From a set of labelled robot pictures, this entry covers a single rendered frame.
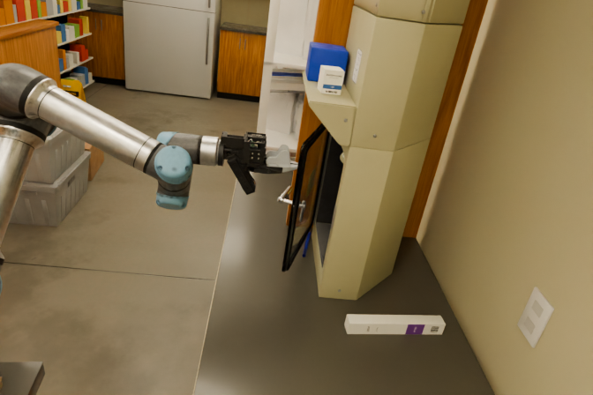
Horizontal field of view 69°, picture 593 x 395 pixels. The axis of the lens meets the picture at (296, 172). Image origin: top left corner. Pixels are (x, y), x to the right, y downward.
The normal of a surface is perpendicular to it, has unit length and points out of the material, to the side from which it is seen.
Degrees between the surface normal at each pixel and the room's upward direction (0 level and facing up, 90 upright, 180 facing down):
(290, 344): 0
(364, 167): 90
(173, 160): 46
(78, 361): 0
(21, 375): 0
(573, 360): 90
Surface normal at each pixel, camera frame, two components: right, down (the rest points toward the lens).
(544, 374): -0.99, -0.11
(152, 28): 0.04, 0.43
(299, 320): 0.14, -0.90
